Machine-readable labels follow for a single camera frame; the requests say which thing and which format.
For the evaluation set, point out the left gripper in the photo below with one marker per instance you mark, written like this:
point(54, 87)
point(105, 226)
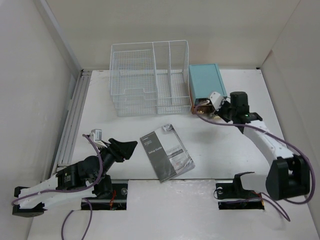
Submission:
point(121, 150)

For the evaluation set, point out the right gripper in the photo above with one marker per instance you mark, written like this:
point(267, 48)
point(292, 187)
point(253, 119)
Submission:
point(219, 112)

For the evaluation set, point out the clear drawer with gold knob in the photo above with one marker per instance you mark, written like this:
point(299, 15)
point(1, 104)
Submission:
point(210, 112)

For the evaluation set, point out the grey Canon setup guide booklet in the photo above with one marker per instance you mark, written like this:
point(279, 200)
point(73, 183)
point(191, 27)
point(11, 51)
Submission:
point(157, 156)

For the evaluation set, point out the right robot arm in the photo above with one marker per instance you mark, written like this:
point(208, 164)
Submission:
point(290, 174)

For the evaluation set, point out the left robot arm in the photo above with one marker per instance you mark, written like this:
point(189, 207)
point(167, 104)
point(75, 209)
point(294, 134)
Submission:
point(84, 179)

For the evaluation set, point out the teal and orange drawer box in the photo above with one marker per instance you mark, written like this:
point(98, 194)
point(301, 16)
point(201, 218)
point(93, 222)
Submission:
point(203, 80)

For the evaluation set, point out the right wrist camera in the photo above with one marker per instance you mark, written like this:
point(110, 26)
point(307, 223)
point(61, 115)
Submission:
point(217, 100)

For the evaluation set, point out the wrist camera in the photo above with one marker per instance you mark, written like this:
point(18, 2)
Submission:
point(217, 100)
point(96, 137)

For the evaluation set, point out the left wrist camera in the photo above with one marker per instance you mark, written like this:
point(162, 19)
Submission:
point(96, 137)

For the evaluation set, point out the aluminium rail left side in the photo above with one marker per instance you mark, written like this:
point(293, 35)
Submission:
point(66, 143)

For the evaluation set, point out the white wire mesh organizer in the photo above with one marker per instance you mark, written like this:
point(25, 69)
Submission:
point(150, 78)

